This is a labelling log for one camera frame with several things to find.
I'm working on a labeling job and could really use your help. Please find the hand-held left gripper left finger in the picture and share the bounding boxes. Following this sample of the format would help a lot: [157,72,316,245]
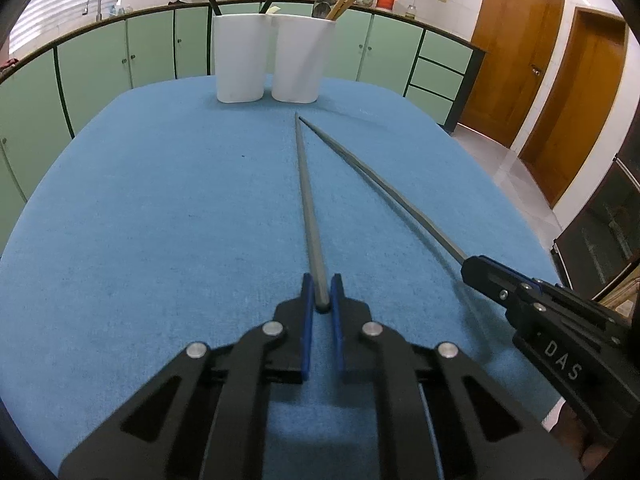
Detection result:
[59,274,316,480]

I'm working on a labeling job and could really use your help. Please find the white window blinds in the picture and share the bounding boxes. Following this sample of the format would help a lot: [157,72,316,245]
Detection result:
[7,0,124,57]

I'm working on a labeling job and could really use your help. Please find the wooden door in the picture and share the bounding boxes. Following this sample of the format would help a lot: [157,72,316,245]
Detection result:
[457,0,566,149]
[517,7,629,209]

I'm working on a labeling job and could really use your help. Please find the blue table cloth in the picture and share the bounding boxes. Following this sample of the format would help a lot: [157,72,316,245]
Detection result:
[0,74,568,480]

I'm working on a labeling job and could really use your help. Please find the grey chopstick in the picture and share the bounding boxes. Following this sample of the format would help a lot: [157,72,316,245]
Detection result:
[294,112,332,312]
[298,116,469,266]

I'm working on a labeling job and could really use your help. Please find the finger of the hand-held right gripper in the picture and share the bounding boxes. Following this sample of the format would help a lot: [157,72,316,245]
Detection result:
[460,255,544,311]

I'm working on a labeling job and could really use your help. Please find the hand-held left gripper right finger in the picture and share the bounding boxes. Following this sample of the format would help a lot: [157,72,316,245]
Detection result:
[330,273,585,480]

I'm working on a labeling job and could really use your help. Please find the green kitchen base cabinets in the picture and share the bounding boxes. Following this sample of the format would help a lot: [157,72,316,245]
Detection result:
[0,2,488,261]

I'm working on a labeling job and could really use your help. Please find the white utensil holder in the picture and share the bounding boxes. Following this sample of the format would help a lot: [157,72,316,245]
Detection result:
[212,13,337,105]

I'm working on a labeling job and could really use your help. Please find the dark glass cabinet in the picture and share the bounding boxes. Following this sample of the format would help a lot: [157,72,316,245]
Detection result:
[550,154,640,307]

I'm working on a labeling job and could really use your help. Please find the person's right hand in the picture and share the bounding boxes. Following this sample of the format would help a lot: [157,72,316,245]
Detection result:
[549,402,610,472]

